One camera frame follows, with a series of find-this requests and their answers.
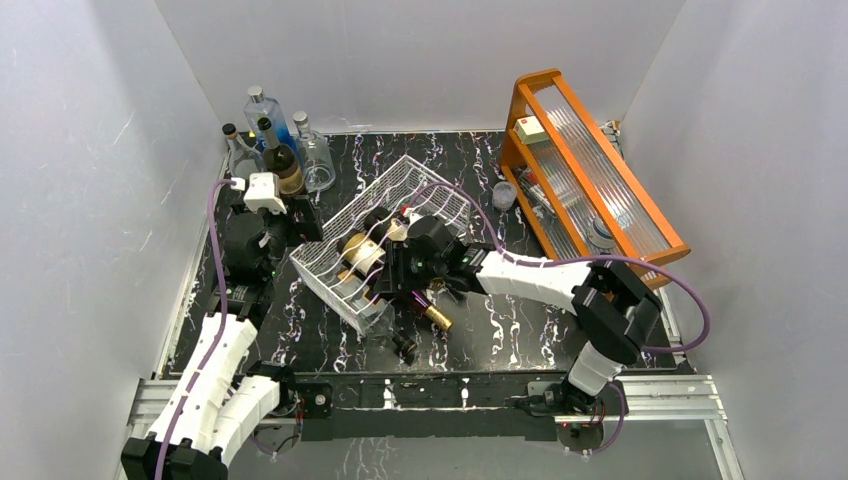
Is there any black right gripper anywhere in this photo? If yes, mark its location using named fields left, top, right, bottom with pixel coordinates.
left=375, top=240, right=446, bottom=292

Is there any clear round glass bottle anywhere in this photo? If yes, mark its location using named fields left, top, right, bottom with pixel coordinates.
left=292, top=111, right=336, bottom=192

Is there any green wine bottle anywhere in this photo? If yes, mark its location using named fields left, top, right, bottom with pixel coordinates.
left=257, top=117, right=307, bottom=196

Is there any clear bottom glass bottle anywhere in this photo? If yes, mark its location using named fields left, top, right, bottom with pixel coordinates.
left=364, top=303, right=418, bottom=364

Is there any clear labelled wine bottle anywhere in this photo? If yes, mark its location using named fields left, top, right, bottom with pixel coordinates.
left=222, top=123, right=265, bottom=191

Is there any blue square glass bottle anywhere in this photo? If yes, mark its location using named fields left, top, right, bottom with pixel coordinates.
left=243, top=85, right=298, bottom=152

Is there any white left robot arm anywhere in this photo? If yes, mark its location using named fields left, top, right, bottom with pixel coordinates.
left=120, top=195, right=323, bottom=479

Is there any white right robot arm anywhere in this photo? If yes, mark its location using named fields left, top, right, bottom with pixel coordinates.
left=370, top=215, right=663, bottom=416

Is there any dark gold-capped wine bottle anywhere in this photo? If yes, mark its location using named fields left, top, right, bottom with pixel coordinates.
left=336, top=231, right=453, bottom=332

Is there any dark black-capped wine bottle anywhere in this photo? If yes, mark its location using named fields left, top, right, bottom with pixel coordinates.
left=363, top=206, right=409, bottom=244

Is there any small clear plastic cup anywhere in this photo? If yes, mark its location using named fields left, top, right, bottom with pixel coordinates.
left=492, top=181, right=517, bottom=212

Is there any coloured marker pen pack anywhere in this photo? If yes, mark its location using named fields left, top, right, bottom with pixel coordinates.
left=518, top=167, right=556, bottom=215

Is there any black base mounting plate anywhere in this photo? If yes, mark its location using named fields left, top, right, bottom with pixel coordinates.
left=296, top=370, right=564, bottom=441

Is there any small white box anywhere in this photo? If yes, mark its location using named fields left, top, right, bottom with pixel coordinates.
left=512, top=115, right=550, bottom=145

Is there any orange wooden shelf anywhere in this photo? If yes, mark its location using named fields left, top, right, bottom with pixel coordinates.
left=499, top=69, right=691, bottom=266

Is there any blue white tape roll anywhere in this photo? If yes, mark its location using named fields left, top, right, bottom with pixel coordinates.
left=588, top=217, right=617, bottom=252

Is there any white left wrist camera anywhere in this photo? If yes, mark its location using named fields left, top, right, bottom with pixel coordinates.
left=243, top=172, right=288, bottom=215

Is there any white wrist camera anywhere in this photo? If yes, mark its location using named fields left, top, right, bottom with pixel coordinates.
left=243, top=172, right=288, bottom=215
left=398, top=206, right=424, bottom=232

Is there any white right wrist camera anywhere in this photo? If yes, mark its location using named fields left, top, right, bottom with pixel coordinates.
left=398, top=206, right=424, bottom=232

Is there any white wire wine rack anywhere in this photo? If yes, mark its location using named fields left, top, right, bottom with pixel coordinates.
left=290, top=155, right=471, bottom=336

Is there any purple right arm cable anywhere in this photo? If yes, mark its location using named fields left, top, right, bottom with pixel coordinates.
left=400, top=182, right=712, bottom=356

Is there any aluminium frame rail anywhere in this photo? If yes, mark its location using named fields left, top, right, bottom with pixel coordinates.
left=127, top=375, right=744, bottom=479

